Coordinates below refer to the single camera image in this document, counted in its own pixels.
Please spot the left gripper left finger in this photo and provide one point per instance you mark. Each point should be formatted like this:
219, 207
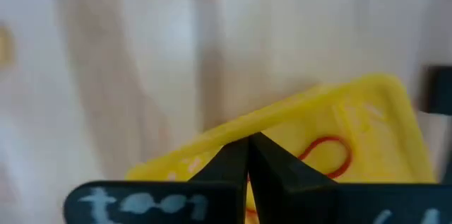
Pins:
219, 176

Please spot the black aluminium table frame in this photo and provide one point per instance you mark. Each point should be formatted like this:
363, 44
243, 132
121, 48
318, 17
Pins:
439, 89

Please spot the red rubber band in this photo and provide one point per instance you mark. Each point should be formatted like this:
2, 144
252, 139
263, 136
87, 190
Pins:
350, 157

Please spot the yellow plastic mesh bin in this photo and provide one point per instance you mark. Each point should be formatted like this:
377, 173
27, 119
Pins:
381, 139

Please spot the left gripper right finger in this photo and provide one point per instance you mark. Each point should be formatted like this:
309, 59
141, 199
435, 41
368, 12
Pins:
282, 188

